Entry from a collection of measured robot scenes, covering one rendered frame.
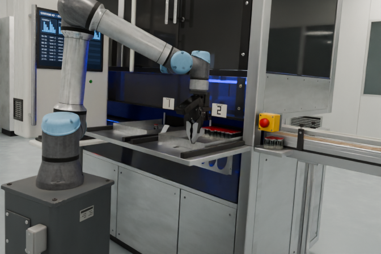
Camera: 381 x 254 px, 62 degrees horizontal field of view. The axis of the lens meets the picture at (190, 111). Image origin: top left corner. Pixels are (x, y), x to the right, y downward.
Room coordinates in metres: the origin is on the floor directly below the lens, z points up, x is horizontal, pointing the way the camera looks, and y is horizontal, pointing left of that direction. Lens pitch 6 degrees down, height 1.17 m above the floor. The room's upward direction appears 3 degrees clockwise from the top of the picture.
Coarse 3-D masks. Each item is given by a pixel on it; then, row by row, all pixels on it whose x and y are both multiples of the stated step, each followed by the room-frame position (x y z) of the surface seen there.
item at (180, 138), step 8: (160, 136) 1.38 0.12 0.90; (168, 136) 1.35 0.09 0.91; (176, 136) 1.47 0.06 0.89; (184, 136) 1.51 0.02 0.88; (200, 136) 1.55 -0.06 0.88; (176, 144) 1.32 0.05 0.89; (184, 144) 1.29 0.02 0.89; (192, 144) 1.26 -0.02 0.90; (200, 144) 1.23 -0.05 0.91; (208, 144) 1.24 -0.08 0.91; (216, 144) 1.28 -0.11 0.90
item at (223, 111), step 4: (212, 104) 1.53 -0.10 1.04; (216, 104) 1.51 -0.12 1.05; (220, 104) 1.50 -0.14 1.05; (224, 104) 1.48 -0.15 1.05; (212, 108) 1.53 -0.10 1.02; (216, 108) 1.51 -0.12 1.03; (224, 108) 1.48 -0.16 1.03; (212, 112) 1.53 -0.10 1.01; (216, 112) 1.51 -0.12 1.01; (220, 112) 1.50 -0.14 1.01; (224, 112) 1.48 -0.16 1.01; (220, 116) 1.49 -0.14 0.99; (224, 116) 1.48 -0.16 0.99
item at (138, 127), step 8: (144, 120) 1.76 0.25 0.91; (152, 120) 1.81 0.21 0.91; (160, 120) 1.86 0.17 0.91; (120, 128) 1.57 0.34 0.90; (128, 128) 1.53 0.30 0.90; (136, 128) 1.49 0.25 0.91; (144, 128) 1.69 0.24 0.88; (152, 128) 1.71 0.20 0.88; (160, 128) 1.72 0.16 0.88; (168, 128) 1.55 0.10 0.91; (176, 128) 1.59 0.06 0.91; (184, 128) 1.64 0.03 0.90
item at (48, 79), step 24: (24, 0) 1.64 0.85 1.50; (48, 0) 1.71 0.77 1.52; (24, 24) 1.64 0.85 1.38; (48, 24) 1.71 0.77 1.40; (24, 48) 1.64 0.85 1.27; (48, 48) 1.71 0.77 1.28; (96, 48) 1.93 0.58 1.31; (24, 72) 1.64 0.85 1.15; (48, 72) 1.71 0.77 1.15; (96, 72) 1.94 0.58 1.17; (24, 96) 1.64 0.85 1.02; (48, 96) 1.71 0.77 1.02; (96, 96) 1.94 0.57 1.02; (24, 120) 1.64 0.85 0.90; (96, 120) 1.94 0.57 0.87
